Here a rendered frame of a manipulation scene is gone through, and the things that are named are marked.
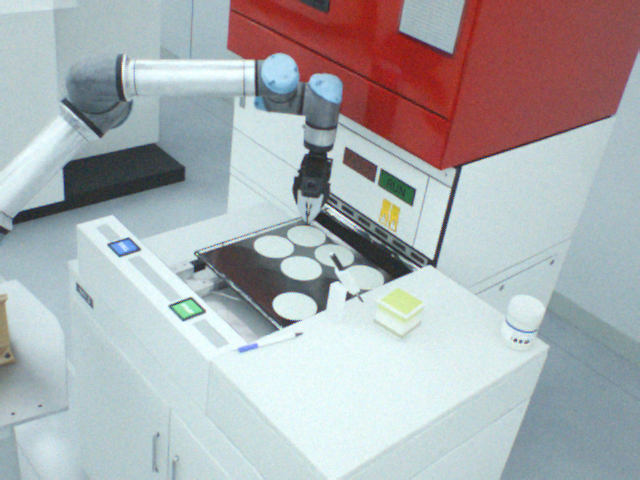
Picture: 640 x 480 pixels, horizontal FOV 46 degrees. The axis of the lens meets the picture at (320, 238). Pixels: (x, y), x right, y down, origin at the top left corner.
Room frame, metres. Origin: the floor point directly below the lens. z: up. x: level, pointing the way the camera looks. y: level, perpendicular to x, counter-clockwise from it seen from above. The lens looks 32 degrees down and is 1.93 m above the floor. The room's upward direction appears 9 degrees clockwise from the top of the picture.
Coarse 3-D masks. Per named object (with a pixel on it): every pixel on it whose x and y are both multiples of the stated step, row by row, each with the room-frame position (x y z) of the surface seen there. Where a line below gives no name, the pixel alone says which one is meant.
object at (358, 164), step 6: (348, 150) 1.73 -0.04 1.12; (348, 156) 1.72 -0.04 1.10; (354, 156) 1.71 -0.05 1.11; (348, 162) 1.72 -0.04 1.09; (354, 162) 1.71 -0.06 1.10; (360, 162) 1.69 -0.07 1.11; (366, 162) 1.68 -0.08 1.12; (354, 168) 1.70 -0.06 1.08; (360, 168) 1.69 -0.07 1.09; (366, 168) 1.68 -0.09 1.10; (372, 168) 1.66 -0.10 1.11; (366, 174) 1.68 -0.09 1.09; (372, 174) 1.66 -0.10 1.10; (372, 180) 1.66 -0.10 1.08
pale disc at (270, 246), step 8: (256, 240) 1.59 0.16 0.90; (264, 240) 1.59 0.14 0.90; (272, 240) 1.60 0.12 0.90; (280, 240) 1.61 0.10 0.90; (288, 240) 1.61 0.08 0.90; (256, 248) 1.55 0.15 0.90; (264, 248) 1.56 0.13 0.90; (272, 248) 1.56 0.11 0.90; (280, 248) 1.57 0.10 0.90; (288, 248) 1.57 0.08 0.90; (272, 256) 1.53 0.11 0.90; (280, 256) 1.53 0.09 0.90
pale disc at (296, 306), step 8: (280, 296) 1.37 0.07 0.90; (288, 296) 1.38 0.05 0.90; (296, 296) 1.38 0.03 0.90; (304, 296) 1.39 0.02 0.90; (280, 304) 1.34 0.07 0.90; (288, 304) 1.35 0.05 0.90; (296, 304) 1.35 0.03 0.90; (304, 304) 1.36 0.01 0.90; (312, 304) 1.36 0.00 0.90; (280, 312) 1.31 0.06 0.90; (288, 312) 1.32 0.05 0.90; (296, 312) 1.32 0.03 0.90; (304, 312) 1.33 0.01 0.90; (312, 312) 1.33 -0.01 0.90
